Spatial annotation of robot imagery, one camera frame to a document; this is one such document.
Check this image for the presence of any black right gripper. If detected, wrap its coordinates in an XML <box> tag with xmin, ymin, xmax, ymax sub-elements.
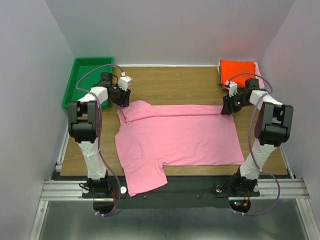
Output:
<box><xmin>220</xmin><ymin>91</ymin><xmax>253</xmax><ymax>115</ymax></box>

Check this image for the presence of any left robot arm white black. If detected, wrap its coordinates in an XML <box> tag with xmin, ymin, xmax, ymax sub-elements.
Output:
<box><xmin>68</xmin><ymin>72</ymin><xmax>133</xmax><ymax>198</ymax></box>

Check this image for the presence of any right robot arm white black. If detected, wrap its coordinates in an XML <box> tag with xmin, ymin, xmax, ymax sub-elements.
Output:
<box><xmin>221</xmin><ymin>78</ymin><xmax>294</xmax><ymax>195</ymax></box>

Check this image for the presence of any folded orange t shirt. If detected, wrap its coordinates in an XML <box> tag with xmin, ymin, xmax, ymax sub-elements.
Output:
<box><xmin>219</xmin><ymin>59</ymin><xmax>256</xmax><ymax>88</ymax></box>

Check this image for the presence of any folded light pink t shirt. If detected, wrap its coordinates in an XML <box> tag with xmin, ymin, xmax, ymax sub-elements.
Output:
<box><xmin>254</xmin><ymin>62</ymin><xmax>265</xmax><ymax>89</ymax></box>

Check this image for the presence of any green plastic tray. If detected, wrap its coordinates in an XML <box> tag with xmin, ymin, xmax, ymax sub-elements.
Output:
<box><xmin>62</xmin><ymin>56</ymin><xmax>114</xmax><ymax>109</ymax></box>

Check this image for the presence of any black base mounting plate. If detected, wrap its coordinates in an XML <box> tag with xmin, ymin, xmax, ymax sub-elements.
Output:
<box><xmin>49</xmin><ymin>175</ymin><xmax>261</xmax><ymax>210</ymax></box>

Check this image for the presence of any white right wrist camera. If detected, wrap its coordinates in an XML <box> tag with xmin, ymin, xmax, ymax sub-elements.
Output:
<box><xmin>224</xmin><ymin>80</ymin><xmax>238</xmax><ymax>98</ymax></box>

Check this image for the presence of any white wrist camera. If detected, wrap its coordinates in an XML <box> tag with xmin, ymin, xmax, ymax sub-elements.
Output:
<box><xmin>224</xmin><ymin>80</ymin><xmax>238</xmax><ymax>98</ymax></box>
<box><xmin>117</xmin><ymin>71</ymin><xmax>134</xmax><ymax>92</ymax></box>

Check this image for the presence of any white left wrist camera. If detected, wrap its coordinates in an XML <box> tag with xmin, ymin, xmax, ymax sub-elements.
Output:
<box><xmin>117</xmin><ymin>71</ymin><xmax>134</xmax><ymax>92</ymax></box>

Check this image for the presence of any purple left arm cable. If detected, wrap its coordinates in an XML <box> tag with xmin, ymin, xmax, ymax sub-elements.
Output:
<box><xmin>76</xmin><ymin>64</ymin><xmax>126</xmax><ymax>218</ymax></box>

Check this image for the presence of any aluminium frame rail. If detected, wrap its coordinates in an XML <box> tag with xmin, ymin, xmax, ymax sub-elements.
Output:
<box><xmin>40</xmin><ymin>178</ymin><xmax>310</xmax><ymax>201</ymax></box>

